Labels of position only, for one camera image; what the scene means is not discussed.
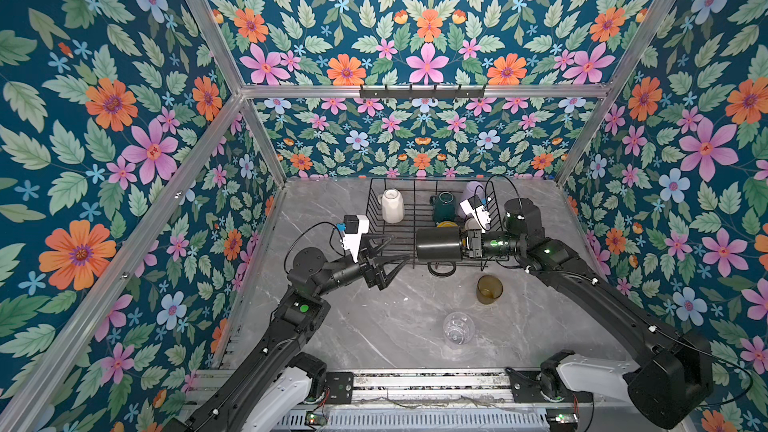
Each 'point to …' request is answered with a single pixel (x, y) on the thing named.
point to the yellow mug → (447, 224)
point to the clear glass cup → (459, 328)
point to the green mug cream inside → (443, 207)
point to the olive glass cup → (489, 289)
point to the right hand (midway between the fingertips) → (444, 244)
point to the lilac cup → (474, 188)
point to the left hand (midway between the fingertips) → (403, 247)
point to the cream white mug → (392, 202)
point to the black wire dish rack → (418, 210)
